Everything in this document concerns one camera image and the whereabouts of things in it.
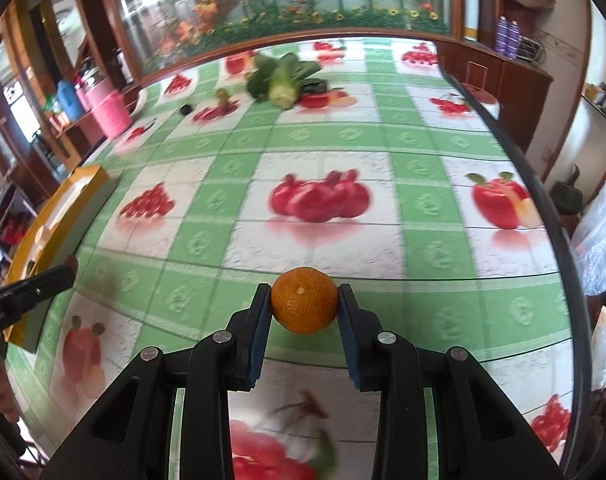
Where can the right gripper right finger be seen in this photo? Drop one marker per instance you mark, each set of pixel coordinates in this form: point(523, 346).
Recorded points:
point(480, 433)

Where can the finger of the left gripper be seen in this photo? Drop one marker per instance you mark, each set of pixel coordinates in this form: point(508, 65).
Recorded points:
point(23, 296)

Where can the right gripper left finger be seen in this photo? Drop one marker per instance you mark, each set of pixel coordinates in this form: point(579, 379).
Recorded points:
point(126, 434)

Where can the small orange kumquat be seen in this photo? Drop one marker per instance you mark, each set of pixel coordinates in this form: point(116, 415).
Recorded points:
point(304, 300)

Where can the yellow-rimmed foam tray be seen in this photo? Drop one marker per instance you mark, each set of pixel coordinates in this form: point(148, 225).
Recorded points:
point(63, 221)

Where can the wooden sideboard cabinet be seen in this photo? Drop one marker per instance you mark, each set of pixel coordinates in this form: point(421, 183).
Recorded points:
point(55, 153)

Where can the blue water jug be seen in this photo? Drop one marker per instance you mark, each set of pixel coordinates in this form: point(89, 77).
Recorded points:
point(69, 100)

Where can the pink knitted thermos jar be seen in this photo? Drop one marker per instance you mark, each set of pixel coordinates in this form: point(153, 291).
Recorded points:
point(108, 107)

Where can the white plastic bag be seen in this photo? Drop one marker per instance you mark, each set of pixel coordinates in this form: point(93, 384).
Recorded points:
point(589, 243)

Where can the green grape left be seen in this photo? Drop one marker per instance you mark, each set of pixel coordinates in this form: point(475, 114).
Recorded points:
point(222, 94)

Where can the green bok choy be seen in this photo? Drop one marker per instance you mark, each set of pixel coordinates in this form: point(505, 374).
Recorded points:
point(283, 81)

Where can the purple bottles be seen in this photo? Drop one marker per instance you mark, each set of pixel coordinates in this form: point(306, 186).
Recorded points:
point(507, 38)

